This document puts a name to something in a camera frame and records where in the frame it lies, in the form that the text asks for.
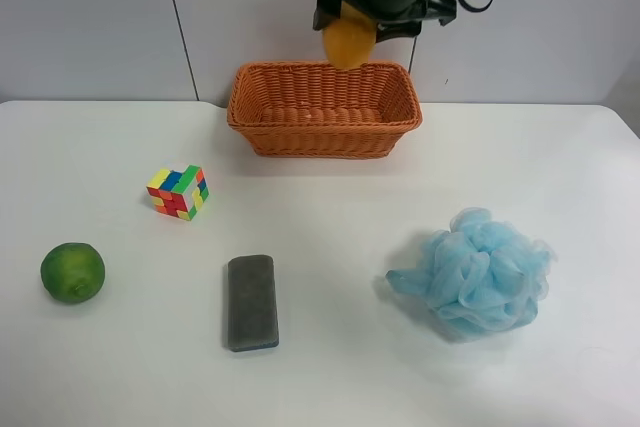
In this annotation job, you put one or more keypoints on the yellow mango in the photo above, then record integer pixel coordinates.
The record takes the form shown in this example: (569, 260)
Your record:
(349, 39)

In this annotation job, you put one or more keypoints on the orange woven basket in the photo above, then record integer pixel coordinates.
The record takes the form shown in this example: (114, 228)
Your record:
(311, 109)

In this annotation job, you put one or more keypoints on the green lemon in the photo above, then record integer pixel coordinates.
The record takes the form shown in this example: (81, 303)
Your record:
(73, 272)

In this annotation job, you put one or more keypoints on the colourful puzzle cube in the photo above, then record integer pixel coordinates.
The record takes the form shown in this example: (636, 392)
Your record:
(178, 194)

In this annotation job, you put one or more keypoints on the blue mesh bath sponge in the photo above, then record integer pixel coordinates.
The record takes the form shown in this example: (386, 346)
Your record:
(478, 278)

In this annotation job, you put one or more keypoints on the grey board eraser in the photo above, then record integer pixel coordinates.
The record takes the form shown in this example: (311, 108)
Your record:
(252, 317)

